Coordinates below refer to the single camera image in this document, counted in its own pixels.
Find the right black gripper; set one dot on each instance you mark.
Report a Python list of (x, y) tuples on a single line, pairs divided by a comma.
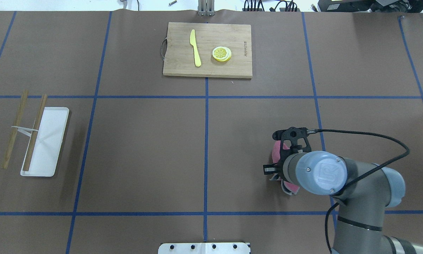
[(278, 169)]

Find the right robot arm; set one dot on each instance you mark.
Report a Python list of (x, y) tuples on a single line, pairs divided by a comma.
[(361, 206)]

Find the yellow lemon slice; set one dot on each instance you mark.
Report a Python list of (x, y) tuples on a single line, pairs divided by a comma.
[(221, 54)]

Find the yellow plastic knife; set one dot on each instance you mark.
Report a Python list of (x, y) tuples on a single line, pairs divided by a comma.
[(193, 43)]

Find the wooden cutting board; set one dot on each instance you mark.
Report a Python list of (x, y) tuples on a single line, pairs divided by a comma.
[(179, 58)]

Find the black monitor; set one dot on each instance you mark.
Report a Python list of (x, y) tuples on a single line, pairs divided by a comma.
[(383, 6)]

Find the white rectangular tray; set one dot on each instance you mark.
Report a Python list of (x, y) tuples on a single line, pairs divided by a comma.
[(48, 143)]

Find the wooden chopstick two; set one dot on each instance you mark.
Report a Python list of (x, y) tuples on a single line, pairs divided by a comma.
[(34, 134)]

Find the white band on chopsticks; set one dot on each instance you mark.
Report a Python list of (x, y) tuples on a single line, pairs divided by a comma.
[(26, 131)]

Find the wooden chopstick one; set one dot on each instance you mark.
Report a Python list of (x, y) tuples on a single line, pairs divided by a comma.
[(13, 133)]

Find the white pedestal column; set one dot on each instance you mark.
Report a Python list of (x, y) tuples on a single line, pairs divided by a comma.
[(205, 248)]

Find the aluminium frame post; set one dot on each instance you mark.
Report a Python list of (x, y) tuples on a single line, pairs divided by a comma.
[(206, 8)]

